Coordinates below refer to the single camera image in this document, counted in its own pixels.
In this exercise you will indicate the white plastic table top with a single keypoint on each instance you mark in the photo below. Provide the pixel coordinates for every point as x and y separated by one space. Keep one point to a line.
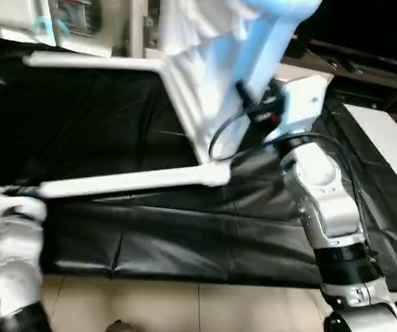
205 76

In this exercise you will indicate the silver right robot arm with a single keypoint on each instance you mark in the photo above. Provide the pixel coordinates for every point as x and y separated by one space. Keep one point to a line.
323 200

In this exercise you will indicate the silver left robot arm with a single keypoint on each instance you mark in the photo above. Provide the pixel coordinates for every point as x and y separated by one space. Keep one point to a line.
8 270

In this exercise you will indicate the black work surface mat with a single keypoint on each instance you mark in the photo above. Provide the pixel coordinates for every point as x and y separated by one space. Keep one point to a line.
115 124

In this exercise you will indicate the white flat sheet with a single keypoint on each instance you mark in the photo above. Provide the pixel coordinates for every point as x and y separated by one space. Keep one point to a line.
385 138

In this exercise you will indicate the black left robot foot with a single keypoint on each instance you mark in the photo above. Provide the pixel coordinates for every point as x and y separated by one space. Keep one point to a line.
115 326

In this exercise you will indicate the colourful background box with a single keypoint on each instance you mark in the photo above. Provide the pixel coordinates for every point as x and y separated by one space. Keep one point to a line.
70 17

